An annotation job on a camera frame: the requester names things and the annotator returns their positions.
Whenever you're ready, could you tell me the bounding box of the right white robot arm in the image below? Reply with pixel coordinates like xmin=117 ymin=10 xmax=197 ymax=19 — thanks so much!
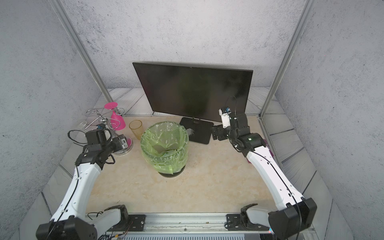
xmin=212 ymin=108 xmax=317 ymax=240

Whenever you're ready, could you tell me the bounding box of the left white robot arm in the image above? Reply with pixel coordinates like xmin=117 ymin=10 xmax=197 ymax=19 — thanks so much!
xmin=36 ymin=127 xmax=130 ymax=240

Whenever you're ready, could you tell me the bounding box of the black computer monitor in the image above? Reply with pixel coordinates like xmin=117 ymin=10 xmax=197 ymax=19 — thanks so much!
xmin=133 ymin=62 xmax=253 ymax=145

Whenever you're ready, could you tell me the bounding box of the amber plastic tumbler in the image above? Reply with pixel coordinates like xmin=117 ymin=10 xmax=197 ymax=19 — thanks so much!
xmin=129 ymin=120 xmax=144 ymax=141

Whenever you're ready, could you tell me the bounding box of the pink chrome desk lamp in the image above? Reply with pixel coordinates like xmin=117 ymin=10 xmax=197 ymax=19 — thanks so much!
xmin=78 ymin=102 xmax=134 ymax=156

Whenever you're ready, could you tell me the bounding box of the purple snack packet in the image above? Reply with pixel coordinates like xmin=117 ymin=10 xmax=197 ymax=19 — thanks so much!
xmin=246 ymin=146 xmax=275 ymax=164

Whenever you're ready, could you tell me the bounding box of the mesh bin green bag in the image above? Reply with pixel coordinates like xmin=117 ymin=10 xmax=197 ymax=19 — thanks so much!
xmin=141 ymin=121 xmax=189 ymax=178

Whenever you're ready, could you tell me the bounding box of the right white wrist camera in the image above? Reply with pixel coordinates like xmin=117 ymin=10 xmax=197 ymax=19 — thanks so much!
xmin=219 ymin=107 xmax=232 ymax=129

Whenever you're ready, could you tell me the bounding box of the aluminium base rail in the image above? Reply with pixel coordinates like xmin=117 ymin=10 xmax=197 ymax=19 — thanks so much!
xmin=97 ymin=213 xmax=277 ymax=240

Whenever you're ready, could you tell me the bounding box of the right aluminium frame post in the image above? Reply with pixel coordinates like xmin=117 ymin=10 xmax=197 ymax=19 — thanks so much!
xmin=259 ymin=0 xmax=317 ymax=119

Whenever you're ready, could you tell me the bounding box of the aluminium frame post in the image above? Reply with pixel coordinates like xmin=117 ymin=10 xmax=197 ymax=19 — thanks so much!
xmin=259 ymin=0 xmax=317 ymax=119
xmin=49 ymin=0 xmax=114 ymax=102

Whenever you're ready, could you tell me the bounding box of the left aluminium frame post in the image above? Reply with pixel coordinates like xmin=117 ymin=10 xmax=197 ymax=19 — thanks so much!
xmin=49 ymin=0 xmax=114 ymax=102

